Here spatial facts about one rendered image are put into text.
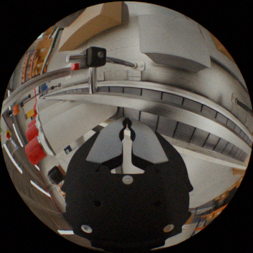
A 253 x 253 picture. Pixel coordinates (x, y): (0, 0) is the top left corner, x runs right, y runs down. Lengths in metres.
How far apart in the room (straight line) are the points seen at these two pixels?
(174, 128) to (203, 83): 0.13
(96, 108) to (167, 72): 0.16
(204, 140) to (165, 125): 0.10
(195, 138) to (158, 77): 0.15
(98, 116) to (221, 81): 0.29
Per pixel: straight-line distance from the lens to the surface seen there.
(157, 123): 0.18
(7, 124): 0.56
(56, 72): 0.47
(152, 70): 0.21
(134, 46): 0.24
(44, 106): 0.52
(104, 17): 0.28
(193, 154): 0.17
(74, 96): 0.16
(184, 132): 0.18
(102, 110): 0.16
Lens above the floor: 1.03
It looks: 47 degrees down
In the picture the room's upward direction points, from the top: 133 degrees counter-clockwise
